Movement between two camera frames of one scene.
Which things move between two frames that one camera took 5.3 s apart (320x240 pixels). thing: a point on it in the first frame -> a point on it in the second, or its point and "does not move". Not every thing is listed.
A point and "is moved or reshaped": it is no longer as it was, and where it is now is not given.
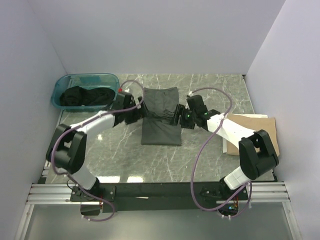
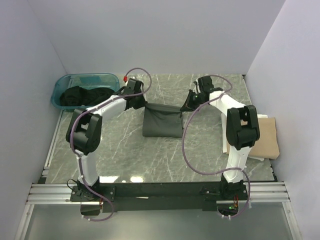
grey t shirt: (158, 127) is moved or reshaped
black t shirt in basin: (77, 96) does not move
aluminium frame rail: (61, 193) does not move
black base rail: (169, 196) does not move
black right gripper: (181, 110) -> (188, 105)
